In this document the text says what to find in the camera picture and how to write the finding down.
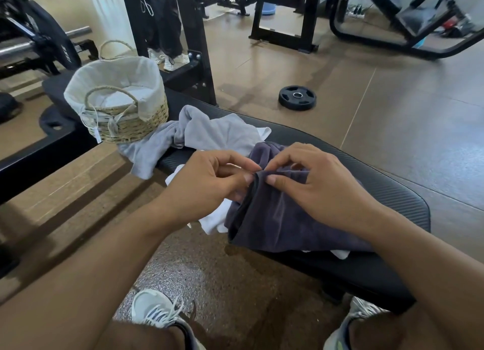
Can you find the silver steel barbell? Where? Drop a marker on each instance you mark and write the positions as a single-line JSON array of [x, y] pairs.
[[15, 49]]

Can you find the person's right forearm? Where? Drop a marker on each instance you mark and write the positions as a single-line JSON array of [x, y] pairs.
[[442, 274]]

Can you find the light grey towel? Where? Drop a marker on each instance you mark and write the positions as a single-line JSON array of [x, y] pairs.
[[208, 128]]

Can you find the black rubber weight plate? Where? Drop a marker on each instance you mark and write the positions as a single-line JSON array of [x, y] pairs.
[[287, 98], [7, 106]]

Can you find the person's right hand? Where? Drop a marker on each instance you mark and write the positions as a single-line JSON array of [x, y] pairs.
[[332, 194]]

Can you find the white power strip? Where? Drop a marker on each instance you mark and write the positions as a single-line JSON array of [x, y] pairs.
[[357, 15]]

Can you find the person's left white shoe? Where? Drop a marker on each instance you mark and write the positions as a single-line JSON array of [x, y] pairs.
[[151, 306]]

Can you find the person's right leg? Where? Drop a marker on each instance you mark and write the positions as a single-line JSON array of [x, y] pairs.
[[382, 331]]

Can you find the person's right white shoe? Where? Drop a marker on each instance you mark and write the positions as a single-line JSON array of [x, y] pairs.
[[361, 306]]

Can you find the person's leg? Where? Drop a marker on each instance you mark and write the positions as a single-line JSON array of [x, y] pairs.
[[143, 338], [382, 331]]

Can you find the person's white shoe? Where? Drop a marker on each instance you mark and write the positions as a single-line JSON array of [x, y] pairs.
[[361, 306], [151, 306]]

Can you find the person's left hand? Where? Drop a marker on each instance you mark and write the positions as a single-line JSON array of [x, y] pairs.
[[200, 187]]

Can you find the black bumper plate white print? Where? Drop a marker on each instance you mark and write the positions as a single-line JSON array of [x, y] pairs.
[[56, 36]]

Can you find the person's left leg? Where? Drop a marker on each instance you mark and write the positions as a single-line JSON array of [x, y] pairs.
[[143, 338]]

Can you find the black padded weight bench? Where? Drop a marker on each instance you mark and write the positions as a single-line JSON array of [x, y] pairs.
[[397, 210]]

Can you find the person's left forearm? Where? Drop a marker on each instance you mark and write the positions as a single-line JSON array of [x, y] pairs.
[[83, 285]]

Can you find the black steel squat rack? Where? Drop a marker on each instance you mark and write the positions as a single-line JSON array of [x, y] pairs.
[[196, 32]]

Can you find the white towel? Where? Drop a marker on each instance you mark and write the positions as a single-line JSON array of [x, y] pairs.
[[213, 221], [128, 94]]

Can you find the woven basket with white liner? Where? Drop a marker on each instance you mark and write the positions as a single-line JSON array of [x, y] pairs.
[[113, 70]]

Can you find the blue plastic container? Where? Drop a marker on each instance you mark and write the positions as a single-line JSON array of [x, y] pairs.
[[268, 9]]

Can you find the large black weight plate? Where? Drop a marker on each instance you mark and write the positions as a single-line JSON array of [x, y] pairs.
[[47, 125]]

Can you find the small red object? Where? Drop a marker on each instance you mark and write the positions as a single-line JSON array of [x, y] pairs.
[[450, 22]]

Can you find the black steel base beam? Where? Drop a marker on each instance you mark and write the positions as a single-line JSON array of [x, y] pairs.
[[34, 164]]

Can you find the black bench press frame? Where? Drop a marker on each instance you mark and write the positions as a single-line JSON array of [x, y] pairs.
[[312, 17]]

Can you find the black barbell stand frame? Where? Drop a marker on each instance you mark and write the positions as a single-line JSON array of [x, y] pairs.
[[9, 32]]

